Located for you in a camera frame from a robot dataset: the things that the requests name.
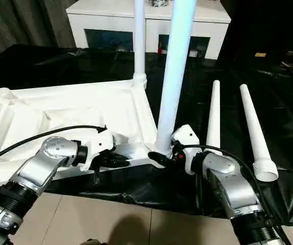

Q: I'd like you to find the white sideboard cabinet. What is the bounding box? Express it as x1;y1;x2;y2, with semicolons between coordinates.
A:
66;0;231;60

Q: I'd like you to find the white plastic table leg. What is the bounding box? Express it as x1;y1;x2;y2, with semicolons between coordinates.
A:
155;0;198;156
206;80;223;155
132;0;148;90
239;84;279;182

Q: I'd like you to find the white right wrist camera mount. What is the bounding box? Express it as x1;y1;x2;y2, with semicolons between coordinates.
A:
172;124;201;176

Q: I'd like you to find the white plastic table top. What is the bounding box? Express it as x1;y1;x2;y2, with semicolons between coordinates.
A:
0;79;166;187

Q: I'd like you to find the black camera cable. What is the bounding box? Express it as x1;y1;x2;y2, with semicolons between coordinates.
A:
177;144;291;245
0;125;108;168

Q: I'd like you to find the black right camera cable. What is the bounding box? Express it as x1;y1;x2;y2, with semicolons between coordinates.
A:
177;144;291;245

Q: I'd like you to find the black left camera cable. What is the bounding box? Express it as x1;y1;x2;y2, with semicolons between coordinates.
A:
0;125;108;168

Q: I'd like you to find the black work mat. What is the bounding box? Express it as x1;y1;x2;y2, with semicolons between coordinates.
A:
0;43;293;228

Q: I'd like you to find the grey curtain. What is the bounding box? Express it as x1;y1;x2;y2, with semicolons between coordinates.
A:
0;0;81;67

